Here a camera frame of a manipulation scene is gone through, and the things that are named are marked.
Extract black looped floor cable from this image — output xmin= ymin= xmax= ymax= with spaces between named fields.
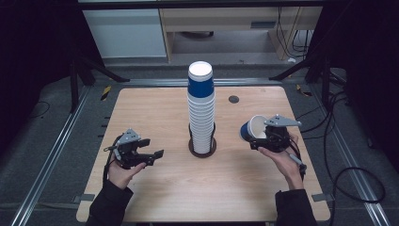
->
xmin=327 ymin=90 xmax=387 ymax=226

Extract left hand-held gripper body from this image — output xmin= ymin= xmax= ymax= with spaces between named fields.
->
xmin=111 ymin=127 xmax=149 ymax=170

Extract stack of paper cups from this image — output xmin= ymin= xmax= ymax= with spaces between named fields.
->
xmin=186 ymin=60 xmax=216 ymax=154

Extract metal floor rail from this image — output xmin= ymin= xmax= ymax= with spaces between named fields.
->
xmin=309 ymin=84 xmax=391 ymax=226
xmin=10 ymin=86 xmax=92 ymax=226

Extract blue white paper cup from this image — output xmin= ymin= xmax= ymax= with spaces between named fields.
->
xmin=239 ymin=114 xmax=269 ymax=143

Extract hanging black cables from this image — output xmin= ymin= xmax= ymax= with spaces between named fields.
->
xmin=277 ymin=7 xmax=313 ymax=59

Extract right hand-held gripper cable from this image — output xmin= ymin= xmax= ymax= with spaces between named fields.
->
xmin=288 ymin=137 xmax=308 ymax=183

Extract hand-held gripper cable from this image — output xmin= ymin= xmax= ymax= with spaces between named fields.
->
xmin=288 ymin=137 xmax=308 ymax=183
xmin=103 ymin=135 xmax=124 ymax=186

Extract black wire cup holder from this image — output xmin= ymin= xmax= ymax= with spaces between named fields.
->
xmin=187 ymin=121 xmax=218 ymax=159

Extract yellow black tape strip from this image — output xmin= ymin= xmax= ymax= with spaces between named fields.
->
xmin=295 ymin=84 xmax=313 ymax=98
xmin=100 ymin=85 xmax=112 ymax=102

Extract person's left hand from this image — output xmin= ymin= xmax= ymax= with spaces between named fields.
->
xmin=107 ymin=153 xmax=148 ymax=191

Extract person's right hand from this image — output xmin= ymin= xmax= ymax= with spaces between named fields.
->
xmin=257 ymin=133 xmax=306 ymax=191

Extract grey table bracket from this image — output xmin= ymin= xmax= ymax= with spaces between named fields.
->
xmin=72 ymin=193 xmax=96 ymax=204
xmin=311 ymin=193 xmax=334 ymax=202

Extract white cabinet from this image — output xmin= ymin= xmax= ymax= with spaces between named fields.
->
xmin=82 ymin=8 xmax=168 ymax=59

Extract left hand-held gripper cable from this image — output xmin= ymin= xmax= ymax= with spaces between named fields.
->
xmin=103 ymin=135 xmax=124 ymax=186

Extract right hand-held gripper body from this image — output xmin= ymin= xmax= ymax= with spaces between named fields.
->
xmin=249 ymin=114 xmax=303 ymax=153

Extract thin black floor cable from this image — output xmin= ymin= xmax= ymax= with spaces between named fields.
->
xmin=24 ymin=100 xmax=51 ymax=121

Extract black metal stand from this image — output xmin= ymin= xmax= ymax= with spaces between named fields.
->
xmin=268 ymin=53 xmax=333 ymax=109
xmin=69 ymin=53 xmax=131 ymax=114

